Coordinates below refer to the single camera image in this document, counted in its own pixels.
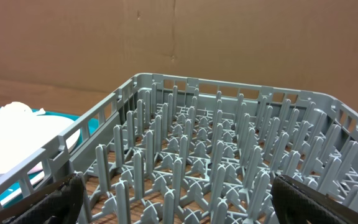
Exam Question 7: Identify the large white plate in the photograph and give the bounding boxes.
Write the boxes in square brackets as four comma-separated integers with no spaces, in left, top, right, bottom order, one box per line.
[0,115,74,176]

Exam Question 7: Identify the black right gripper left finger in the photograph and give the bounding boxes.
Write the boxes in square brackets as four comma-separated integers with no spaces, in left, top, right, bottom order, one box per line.
[0,173,85,224]

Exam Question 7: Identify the grey dishwasher rack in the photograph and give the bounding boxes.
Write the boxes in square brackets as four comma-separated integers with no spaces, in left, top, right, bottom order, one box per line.
[0,73,358,223]

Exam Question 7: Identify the teal plastic tray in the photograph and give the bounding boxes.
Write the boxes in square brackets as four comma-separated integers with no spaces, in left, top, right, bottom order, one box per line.
[0,107,101,209]

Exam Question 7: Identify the crumpled white paper napkin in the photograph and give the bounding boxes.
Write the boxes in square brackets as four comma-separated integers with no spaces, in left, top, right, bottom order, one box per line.
[0,101,46,120]

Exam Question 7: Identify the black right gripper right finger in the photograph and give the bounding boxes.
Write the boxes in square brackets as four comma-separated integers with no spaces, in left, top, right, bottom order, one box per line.
[271,175,358,224]

